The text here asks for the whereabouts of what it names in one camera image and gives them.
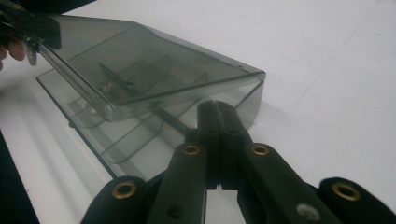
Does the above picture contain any clear grey compartment box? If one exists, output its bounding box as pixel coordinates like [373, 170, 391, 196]
[35, 13, 267, 181]

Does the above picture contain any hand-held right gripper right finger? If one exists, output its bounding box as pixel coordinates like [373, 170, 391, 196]
[215, 100, 344, 224]

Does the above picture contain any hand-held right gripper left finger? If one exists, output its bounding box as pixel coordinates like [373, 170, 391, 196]
[146, 100, 221, 224]

